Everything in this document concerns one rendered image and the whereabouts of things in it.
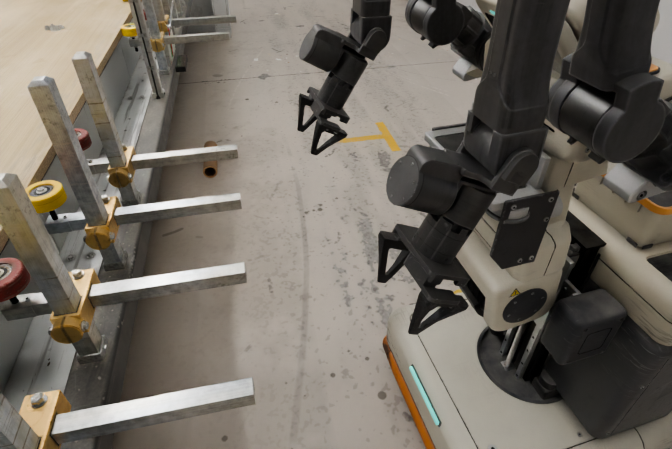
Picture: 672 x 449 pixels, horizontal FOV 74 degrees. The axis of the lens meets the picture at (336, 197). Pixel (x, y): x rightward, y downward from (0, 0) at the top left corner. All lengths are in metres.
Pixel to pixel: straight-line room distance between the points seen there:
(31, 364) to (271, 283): 1.07
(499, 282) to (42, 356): 0.98
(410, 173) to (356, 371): 1.31
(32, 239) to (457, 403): 1.09
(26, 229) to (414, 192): 0.58
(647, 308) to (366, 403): 0.94
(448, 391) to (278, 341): 0.71
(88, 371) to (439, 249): 0.72
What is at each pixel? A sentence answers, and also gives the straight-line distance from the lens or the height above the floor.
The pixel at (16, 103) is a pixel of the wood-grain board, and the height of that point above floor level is 0.90.
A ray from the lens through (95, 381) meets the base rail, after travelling 1.00.
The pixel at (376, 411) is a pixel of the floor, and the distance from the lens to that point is 1.66.
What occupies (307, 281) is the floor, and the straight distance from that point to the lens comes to 2.00.
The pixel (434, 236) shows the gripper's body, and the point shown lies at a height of 1.11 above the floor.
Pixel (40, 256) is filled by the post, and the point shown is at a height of 0.98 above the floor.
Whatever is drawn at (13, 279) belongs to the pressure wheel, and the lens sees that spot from 0.95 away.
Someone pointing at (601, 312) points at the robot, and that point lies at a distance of 1.06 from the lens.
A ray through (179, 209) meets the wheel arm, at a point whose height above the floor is 0.82.
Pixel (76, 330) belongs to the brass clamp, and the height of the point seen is 0.83.
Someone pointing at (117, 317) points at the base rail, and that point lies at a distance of 1.08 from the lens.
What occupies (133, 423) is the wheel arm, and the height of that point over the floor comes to 0.81.
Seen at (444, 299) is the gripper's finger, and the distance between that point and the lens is 0.55.
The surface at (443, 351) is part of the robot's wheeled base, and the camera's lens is 1.47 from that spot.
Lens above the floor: 1.47
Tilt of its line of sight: 37 degrees down
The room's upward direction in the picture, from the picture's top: straight up
